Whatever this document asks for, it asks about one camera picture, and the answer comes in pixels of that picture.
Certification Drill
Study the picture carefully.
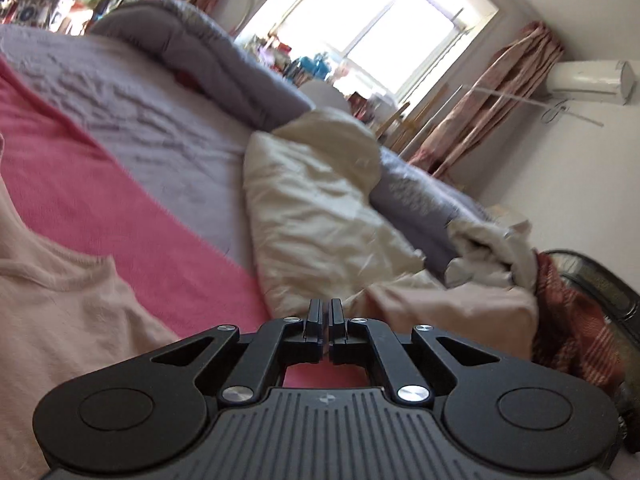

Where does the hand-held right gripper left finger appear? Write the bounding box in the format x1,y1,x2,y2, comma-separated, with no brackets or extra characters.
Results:
150,299,323,406

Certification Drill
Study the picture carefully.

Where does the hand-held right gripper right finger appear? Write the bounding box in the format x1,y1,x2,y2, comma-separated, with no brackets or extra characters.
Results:
328,299,501,406

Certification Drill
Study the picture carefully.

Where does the beige knit top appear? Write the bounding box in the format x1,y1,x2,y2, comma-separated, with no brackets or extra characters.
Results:
0,135,183,480

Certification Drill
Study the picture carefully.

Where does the cream quilt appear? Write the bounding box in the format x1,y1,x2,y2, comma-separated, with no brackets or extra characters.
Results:
242,107,446,311

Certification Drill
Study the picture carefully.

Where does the white crumpled cloth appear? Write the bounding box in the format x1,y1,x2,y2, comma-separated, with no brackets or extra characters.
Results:
445,217,538,288

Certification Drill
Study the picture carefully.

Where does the wooden rack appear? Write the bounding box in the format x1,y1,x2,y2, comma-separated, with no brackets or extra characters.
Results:
375,85,436,156

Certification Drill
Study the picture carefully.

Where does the white chair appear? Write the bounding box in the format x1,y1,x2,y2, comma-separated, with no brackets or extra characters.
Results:
299,80,347,112

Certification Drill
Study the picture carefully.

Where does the red plaid scarf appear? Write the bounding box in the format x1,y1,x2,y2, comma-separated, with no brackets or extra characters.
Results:
531,250,626,396

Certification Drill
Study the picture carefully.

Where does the pink fleece blanket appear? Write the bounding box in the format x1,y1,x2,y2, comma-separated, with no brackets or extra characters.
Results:
0,55,371,391

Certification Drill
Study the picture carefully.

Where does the windowsill clutter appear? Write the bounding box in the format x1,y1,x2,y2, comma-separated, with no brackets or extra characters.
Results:
245,35,401,121

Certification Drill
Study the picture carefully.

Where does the thin white rod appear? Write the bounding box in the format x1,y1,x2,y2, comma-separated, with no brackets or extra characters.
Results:
470,85,603,127

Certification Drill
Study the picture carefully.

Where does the grey duvet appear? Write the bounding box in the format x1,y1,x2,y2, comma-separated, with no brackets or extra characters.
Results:
90,0,506,273

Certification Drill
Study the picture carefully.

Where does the bright window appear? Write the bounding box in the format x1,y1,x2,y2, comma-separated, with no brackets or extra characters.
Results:
240,0,501,106

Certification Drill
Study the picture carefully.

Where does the white air conditioner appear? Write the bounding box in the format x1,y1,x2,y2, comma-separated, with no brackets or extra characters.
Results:
545,59,635,107

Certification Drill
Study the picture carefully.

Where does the patterned blue red cloth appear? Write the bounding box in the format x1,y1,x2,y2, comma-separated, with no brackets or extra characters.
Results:
0,0,91,36

